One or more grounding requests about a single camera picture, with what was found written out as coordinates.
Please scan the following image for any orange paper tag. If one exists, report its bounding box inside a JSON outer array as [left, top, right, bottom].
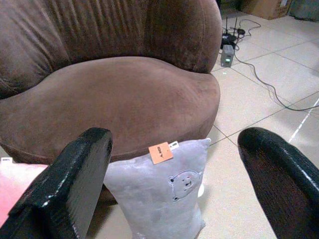
[[148, 141, 174, 165]]

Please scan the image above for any grey box device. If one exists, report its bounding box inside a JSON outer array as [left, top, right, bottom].
[[220, 44, 236, 68]]

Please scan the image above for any brown suede sofa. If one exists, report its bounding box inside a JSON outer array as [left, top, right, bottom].
[[0, 0, 223, 165]]

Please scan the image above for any black router with antennas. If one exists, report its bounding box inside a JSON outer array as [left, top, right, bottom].
[[220, 15, 240, 50]]

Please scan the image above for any pink pillow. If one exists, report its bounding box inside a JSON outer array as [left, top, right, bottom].
[[0, 161, 48, 223]]

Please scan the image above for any cardboard box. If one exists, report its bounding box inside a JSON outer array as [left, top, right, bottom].
[[240, 0, 293, 21]]

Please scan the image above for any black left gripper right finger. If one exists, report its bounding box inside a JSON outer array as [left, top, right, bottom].
[[237, 126, 319, 239]]

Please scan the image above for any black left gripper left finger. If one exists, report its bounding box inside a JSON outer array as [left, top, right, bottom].
[[0, 127, 114, 239]]

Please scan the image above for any grey floor cable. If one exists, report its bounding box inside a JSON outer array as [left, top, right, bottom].
[[233, 49, 319, 112]]

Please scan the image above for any black looped cable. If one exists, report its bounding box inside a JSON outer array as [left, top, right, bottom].
[[236, 19, 262, 38]]

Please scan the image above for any grey-blue bear pillow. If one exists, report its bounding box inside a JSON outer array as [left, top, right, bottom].
[[103, 138, 212, 239]]

